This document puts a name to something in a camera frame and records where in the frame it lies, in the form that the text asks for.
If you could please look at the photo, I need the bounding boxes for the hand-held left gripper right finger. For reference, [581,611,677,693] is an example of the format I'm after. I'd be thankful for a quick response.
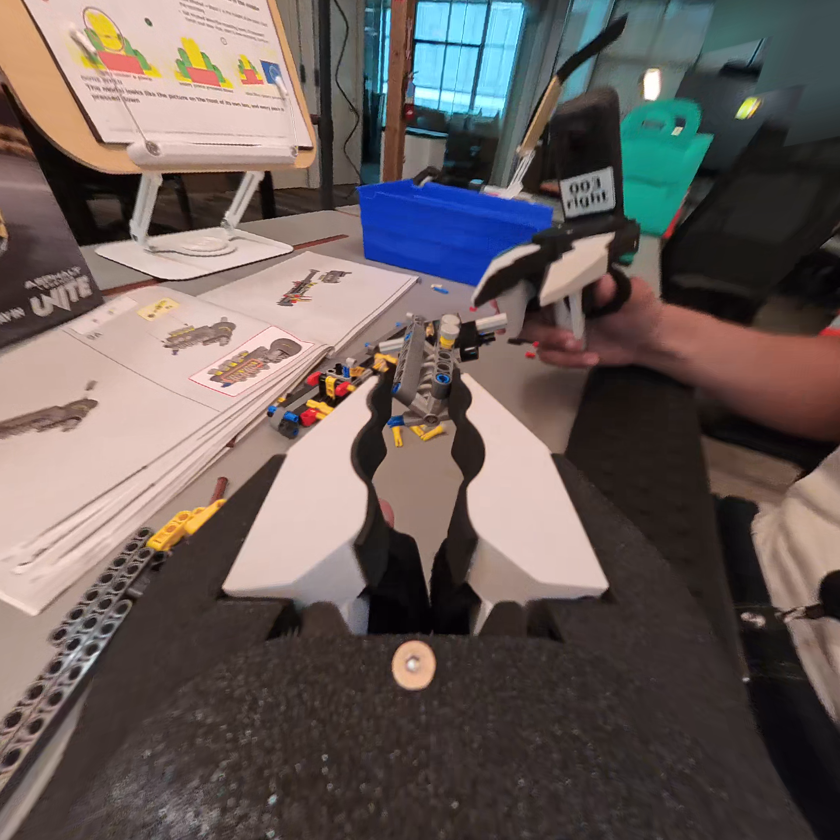
[430,374,610,636]

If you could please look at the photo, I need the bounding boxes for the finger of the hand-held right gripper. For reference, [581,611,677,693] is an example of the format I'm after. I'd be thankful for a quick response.
[539,236,616,340]
[471,243,568,337]

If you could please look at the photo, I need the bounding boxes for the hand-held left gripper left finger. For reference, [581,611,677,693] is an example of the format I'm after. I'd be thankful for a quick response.
[222,375,395,634]

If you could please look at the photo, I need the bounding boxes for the black toy gear assembly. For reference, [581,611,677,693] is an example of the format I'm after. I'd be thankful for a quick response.
[377,314,509,427]

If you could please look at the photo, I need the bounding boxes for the pile of yellow toy pins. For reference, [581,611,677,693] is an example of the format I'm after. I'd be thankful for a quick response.
[386,420,447,448]

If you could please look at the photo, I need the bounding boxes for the person's right forearm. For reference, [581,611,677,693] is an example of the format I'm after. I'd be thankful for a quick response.
[656,302,840,441]

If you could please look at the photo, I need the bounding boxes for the toy car set box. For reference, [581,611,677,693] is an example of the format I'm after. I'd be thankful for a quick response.
[0,92,105,349]

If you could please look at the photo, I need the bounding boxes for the person's right hand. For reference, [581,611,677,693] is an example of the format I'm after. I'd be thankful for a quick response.
[508,276,672,370]

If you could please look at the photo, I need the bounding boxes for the teal felt bag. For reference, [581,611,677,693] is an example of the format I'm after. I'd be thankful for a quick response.
[620,98,714,237]

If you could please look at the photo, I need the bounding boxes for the blue plastic bin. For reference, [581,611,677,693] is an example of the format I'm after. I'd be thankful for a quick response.
[357,180,554,286]

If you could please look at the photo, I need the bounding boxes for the black dimpled mat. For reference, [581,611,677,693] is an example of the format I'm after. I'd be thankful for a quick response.
[564,364,756,840]

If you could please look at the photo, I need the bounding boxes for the partly built toy chassis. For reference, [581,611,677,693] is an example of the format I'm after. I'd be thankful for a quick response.
[268,319,411,439]

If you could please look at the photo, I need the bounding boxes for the white cabinet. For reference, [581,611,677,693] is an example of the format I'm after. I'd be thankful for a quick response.
[403,128,450,181]

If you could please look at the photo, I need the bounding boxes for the black office chair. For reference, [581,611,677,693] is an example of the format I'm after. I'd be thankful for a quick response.
[659,141,840,322]

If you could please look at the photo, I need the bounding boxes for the building instruction booklet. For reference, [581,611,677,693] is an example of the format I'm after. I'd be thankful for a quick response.
[0,251,421,616]

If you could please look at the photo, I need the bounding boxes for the wooden pillar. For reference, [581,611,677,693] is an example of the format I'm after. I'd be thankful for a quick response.
[382,0,417,183]

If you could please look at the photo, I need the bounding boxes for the long black toy beam assembly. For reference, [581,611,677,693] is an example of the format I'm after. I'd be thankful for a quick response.
[0,477,229,788]

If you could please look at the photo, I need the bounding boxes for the black stand pole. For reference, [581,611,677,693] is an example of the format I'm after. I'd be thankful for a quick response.
[318,0,339,191]

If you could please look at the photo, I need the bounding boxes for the black badge reel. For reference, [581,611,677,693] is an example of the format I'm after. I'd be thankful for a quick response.
[777,570,840,624]

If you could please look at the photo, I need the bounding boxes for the black cable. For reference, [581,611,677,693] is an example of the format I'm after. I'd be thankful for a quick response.
[331,0,362,152]

